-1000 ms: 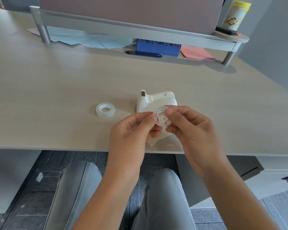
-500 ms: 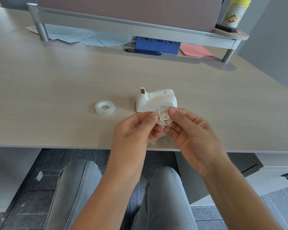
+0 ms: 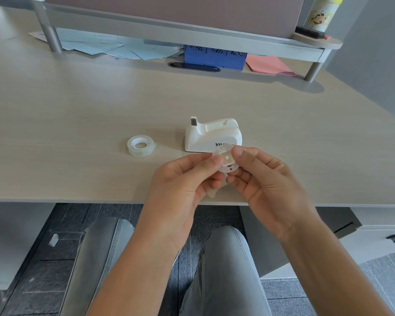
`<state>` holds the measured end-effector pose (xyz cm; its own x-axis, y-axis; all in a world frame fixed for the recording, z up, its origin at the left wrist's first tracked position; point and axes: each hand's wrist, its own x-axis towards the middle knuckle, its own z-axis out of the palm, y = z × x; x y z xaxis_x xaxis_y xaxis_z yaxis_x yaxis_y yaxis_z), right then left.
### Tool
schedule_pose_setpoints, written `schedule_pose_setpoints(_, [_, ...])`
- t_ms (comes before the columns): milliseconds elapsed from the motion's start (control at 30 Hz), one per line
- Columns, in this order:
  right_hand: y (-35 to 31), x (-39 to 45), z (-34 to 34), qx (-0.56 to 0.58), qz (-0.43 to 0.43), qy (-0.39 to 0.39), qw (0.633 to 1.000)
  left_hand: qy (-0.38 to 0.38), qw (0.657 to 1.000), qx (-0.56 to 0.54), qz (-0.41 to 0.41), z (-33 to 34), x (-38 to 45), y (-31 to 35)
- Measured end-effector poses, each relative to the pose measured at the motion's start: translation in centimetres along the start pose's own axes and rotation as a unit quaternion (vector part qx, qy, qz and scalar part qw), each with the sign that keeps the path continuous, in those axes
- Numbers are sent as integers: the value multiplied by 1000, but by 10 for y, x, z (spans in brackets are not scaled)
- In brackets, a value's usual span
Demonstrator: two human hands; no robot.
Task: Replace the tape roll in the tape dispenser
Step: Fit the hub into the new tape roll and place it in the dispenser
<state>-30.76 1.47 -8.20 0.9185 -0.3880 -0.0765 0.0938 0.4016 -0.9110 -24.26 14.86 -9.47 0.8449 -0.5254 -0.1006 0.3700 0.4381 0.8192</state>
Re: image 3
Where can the person's right forearm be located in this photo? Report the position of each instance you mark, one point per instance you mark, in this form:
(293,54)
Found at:
(342,276)

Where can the clear adhesive tape roll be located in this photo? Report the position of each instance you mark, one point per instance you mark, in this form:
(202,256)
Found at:
(141,146)

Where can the grey mesh container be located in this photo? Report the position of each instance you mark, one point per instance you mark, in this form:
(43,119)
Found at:
(179,54)

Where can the white plastic tape core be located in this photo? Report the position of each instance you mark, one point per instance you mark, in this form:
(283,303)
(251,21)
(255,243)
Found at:
(226,159)

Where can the stack of pink papers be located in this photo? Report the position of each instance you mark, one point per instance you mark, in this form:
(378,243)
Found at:
(266,65)

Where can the person's right thumb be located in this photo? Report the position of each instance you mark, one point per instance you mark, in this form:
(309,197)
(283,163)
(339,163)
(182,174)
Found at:
(238,184)

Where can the pile of light blue papers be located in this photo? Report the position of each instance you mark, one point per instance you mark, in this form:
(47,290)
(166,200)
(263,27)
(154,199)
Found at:
(118,49)

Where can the white desk side panel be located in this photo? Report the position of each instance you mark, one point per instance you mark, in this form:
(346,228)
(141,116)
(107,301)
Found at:
(16,240)

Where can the white drawer cabinet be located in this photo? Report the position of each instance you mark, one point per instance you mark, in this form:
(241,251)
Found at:
(375,240)

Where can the blue plastic organiser box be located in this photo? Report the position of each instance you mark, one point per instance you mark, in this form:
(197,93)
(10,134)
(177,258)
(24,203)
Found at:
(214,59)

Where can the grey-pink partition panel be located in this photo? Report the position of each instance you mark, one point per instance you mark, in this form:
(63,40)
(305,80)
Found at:
(171,9)

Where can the person's right leg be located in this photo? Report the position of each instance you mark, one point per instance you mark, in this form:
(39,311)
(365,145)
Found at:
(223,276)

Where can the person's left hand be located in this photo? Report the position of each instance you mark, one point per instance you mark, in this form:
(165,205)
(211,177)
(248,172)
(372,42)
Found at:
(171,194)

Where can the grey desk riser shelf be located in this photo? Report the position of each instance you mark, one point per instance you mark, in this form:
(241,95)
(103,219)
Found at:
(171,29)

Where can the person's right hand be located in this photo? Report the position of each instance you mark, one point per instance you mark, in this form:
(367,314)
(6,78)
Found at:
(276,197)

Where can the person's left thumb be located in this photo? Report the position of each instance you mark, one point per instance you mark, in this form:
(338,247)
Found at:
(209,184)

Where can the black marker with orange end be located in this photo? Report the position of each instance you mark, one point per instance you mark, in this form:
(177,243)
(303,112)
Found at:
(309,32)

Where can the small white plastic piece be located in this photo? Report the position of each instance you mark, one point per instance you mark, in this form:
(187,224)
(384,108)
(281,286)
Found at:
(54,240)

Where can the person's leg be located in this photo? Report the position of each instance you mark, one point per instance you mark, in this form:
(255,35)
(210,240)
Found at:
(223,276)
(95,259)

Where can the white tape dispenser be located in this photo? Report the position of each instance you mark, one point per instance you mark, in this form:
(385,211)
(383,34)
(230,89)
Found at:
(204,138)

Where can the person's left forearm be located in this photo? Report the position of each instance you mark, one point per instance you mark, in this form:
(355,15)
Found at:
(135,279)

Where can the person's left leg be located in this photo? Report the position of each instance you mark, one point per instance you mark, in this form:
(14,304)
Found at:
(95,259)

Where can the yellow cartoon print bottle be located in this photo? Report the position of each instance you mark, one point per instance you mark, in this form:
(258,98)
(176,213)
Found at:
(322,13)

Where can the white paper sheet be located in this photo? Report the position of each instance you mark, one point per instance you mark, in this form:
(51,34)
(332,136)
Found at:
(39,36)

